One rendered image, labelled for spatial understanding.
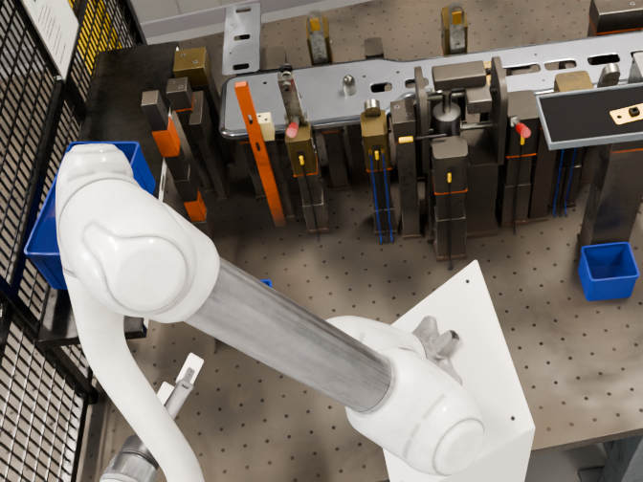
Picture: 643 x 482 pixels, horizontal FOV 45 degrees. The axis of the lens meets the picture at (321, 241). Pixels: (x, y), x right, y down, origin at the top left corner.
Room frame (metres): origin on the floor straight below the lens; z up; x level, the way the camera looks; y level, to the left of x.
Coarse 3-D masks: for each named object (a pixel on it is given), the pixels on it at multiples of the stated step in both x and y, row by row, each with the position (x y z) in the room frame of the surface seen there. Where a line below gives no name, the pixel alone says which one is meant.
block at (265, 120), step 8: (264, 120) 1.34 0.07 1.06; (272, 120) 1.36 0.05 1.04; (264, 128) 1.33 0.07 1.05; (272, 128) 1.33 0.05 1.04; (264, 136) 1.33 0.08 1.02; (272, 136) 1.33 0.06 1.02; (272, 144) 1.34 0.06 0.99; (272, 152) 1.34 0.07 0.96; (272, 160) 1.34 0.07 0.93; (272, 168) 1.34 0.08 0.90; (280, 168) 1.34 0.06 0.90; (280, 176) 1.34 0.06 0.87; (280, 184) 1.34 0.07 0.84; (280, 192) 1.34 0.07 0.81; (288, 192) 1.35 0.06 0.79; (280, 200) 1.34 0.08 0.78; (288, 200) 1.34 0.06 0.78; (288, 208) 1.34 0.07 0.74; (288, 216) 1.34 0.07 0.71
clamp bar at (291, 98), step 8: (288, 64) 1.33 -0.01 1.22; (280, 72) 1.33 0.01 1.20; (288, 72) 1.32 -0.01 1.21; (280, 80) 1.29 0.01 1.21; (288, 80) 1.29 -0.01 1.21; (280, 88) 1.30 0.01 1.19; (288, 88) 1.28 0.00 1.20; (296, 88) 1.29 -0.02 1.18; (288, 96) 1.30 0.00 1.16; (296, 96) 1.30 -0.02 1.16; (288, 104) 1.30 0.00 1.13; (296, 104) 1.30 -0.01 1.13; (288, 112) 1.31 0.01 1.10; (296, 112) 1.31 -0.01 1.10; (288, 120) 1.32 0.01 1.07
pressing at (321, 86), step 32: (640, 32) 1.43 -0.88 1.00; (352, 64) 1.54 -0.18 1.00; (384, 64) 1.51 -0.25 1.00; (416, 64) 1.49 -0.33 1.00; (512, 64) 1.41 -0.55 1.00; (544, 64) 1.39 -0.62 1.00; (576, 64) 1.36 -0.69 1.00; (608, 64) 1.34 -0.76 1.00; (224, 96) 1.53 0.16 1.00; (256, 96) 1.50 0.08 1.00; (320, 96) 1.45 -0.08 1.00; (352, 96) 1.43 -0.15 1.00; (384, 96) 1.40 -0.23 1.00; (224, 128) 1.42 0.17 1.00; (320, 128) 1.35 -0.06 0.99
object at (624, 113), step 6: (624, 108) 1.04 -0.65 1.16; (630, 108) 1.03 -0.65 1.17; (636, 108) 1.03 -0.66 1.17; (642, 108) 1.03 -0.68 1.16; (612, 114) 1.03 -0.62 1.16; (618, 114) 1.03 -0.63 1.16; (624, 114) 1.03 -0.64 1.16; (630, 114) 1.02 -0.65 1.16; (636, 114) 1.01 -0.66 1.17; (642, 114) 1.02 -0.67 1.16; (618, 120) 1.01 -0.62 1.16; (624, 120) 1.01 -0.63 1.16; (630, 120) 1.01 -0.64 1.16
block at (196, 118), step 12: (204, 96) 1.56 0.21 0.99; (204, 108) 1.52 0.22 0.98; (192, 120) 1.47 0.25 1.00; (204, 120) 1.49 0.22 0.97; (192, 132) 1.46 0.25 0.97; (204, 132) 1.45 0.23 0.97; (204, 144) 1.46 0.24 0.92; (216, 144) 1.53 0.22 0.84; (204, 156) 1.46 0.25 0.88; (216, 156) 1.50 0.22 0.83; (216, 168) 1.46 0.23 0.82; (228, 168) 1.56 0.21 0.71; (216, 180) 1.46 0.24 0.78; (228, 180) 1.51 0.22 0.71; (228, 192) 1.47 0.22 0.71
